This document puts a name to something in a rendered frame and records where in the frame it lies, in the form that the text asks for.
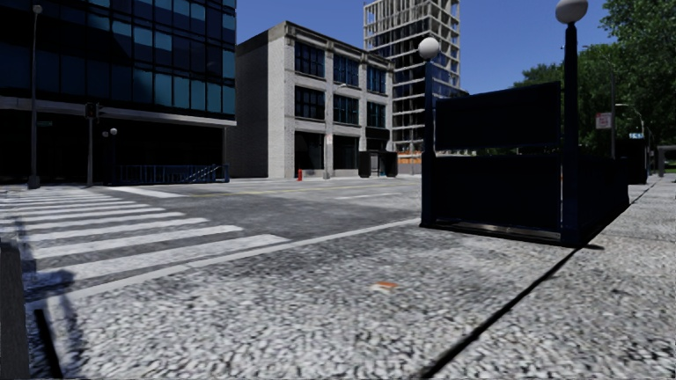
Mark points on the black bus shelter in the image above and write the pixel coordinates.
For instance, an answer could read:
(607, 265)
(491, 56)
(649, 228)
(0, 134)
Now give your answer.
(377, 161)

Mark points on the pale concrete building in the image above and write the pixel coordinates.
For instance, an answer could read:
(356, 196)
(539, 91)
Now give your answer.
(280, 105)

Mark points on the dark stairway railing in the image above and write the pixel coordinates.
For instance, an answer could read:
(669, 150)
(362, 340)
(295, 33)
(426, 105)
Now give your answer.
(496, 190)
(163, 173)

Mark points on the unfinished concrete tower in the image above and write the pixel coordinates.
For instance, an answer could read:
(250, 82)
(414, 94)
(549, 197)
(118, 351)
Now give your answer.
(412, 26)

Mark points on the glass tower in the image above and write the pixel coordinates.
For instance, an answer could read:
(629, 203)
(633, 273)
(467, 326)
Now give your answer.
(132, 37)

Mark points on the traffic light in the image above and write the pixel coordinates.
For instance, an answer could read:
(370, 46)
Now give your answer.
(90, 137)

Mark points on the grey street lamp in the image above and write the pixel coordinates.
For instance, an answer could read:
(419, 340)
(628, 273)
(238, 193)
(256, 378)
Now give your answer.
(34, 116)
(641, 126)

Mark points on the trees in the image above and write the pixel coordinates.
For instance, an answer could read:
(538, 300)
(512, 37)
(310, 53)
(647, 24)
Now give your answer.
(639, 58)

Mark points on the dark bin or box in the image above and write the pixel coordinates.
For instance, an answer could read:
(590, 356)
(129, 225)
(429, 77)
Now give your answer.
(11, 311)

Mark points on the sign on a post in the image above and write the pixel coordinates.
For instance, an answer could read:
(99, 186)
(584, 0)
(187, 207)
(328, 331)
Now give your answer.
(611, 116)

